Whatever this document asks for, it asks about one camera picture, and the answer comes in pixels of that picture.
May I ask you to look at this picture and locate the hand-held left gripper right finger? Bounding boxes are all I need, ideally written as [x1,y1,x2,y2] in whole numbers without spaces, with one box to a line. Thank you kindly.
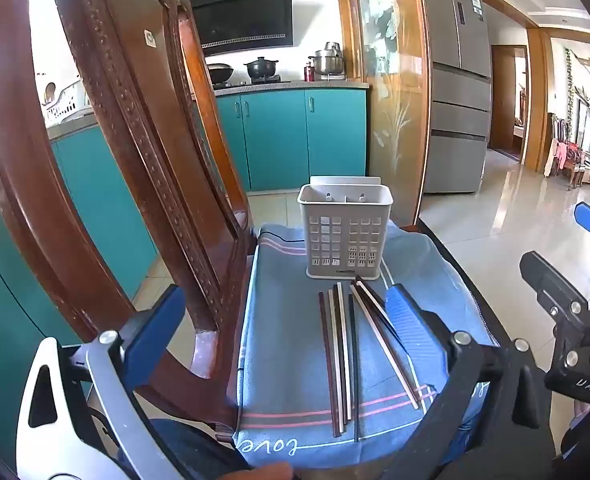
[384,283,558,480]

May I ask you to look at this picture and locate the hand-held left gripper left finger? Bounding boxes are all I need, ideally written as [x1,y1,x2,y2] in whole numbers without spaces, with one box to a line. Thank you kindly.
[16,284,187,480]

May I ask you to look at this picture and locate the dark red chopstick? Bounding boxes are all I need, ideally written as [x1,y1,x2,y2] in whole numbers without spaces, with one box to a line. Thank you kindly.
[355,275,406,351]

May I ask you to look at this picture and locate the dark brown chopstick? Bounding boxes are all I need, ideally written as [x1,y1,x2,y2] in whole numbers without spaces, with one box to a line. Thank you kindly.
[333,286,350,421]
[318,292,341,437]

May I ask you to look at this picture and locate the white plastic utensil holder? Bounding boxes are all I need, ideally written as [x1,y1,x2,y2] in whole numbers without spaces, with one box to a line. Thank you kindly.
[297,176,391,281]

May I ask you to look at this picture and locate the wooden dining chairs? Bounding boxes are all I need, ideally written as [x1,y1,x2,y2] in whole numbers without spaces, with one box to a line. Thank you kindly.
[545,110,590,188]

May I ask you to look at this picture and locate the pink cloth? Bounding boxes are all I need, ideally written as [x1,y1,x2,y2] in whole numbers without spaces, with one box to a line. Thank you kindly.
[550,140,567,177]

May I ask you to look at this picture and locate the blue striped towel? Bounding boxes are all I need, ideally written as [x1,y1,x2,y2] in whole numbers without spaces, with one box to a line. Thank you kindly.
[232,222,498,471]

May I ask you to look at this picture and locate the green vine garland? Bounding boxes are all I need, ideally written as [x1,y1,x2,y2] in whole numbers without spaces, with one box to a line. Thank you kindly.
[564,47,577,136]

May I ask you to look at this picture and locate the wooden doorway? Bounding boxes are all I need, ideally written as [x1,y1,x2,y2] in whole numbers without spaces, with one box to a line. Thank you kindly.
[490,27,552,172]

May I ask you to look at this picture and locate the teal side cabinet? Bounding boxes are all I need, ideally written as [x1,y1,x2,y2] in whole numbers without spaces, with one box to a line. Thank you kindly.
[0,125,161,461]

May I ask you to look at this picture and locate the grey refrigerator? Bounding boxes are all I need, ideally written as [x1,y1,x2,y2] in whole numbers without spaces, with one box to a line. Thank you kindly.
[417,0,493,195]

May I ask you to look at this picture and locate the carved wooden chair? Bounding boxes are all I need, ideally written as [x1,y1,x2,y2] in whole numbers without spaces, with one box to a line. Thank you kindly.
[0,0,501,441]

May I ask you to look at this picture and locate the wooden glass partition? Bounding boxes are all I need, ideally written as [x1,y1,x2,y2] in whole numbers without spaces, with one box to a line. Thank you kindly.
[337,0,433,228]

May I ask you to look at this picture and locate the teal kitchen base cabinet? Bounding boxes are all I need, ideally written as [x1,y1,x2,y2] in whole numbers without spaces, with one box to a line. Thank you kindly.
[215,87,368,193]

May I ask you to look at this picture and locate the white dish rack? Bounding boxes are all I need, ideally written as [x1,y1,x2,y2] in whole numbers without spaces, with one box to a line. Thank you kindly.
[42,80,96,123]

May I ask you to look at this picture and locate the black wok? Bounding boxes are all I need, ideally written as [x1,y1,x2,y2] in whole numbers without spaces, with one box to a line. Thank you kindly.
[206,62,236,85]

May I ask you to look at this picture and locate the black gas stove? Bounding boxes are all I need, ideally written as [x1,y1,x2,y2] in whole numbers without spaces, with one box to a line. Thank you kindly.
[214,75,282,88]

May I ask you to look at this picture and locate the stainless steel pot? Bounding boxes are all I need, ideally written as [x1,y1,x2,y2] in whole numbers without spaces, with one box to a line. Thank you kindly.
[309,41,347,81]

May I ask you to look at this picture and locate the black cooking pot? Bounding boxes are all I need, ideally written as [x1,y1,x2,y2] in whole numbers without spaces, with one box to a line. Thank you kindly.
[244,56,281,81]

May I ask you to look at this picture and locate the black range hood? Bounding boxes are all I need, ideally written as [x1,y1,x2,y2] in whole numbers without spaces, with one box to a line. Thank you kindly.
[190,0,294,57]

